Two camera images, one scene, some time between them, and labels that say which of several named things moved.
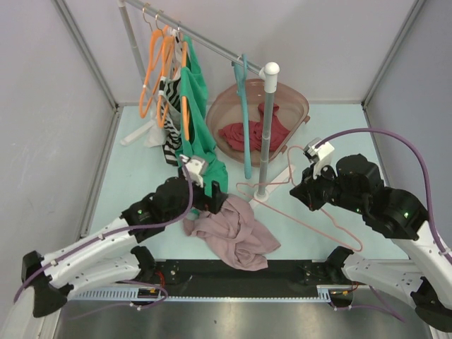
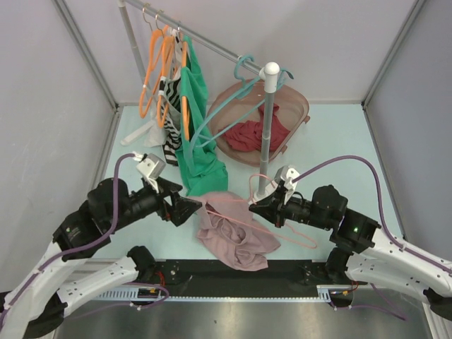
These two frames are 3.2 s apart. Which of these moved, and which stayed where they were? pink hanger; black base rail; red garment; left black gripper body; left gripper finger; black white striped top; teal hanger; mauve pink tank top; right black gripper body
Moved: left gripper finger; teal hanger; mauve pink tank top; left black gripper body; pink hanger; right black gripper body
Stayed: black base rail; black white striped top; red garment
